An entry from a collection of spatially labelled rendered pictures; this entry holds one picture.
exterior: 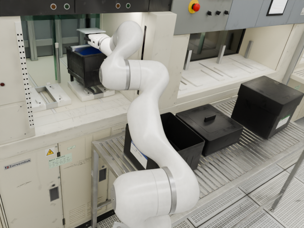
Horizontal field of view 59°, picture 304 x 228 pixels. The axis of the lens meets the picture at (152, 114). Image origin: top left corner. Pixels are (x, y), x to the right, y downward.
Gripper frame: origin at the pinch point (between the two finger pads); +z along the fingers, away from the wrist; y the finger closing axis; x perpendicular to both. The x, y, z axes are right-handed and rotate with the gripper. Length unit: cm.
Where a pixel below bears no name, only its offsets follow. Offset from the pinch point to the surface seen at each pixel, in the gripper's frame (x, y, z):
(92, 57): -8.0, -5.0, -11.2
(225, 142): -41, 47, -69
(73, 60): -13.2, -10.7, -0.8
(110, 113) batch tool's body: -34.5, -1.1, -26.6
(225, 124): -35, 53, -62
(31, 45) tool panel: -23, -19, 54
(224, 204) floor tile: -121, 84, -64
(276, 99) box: -20, 80, -71
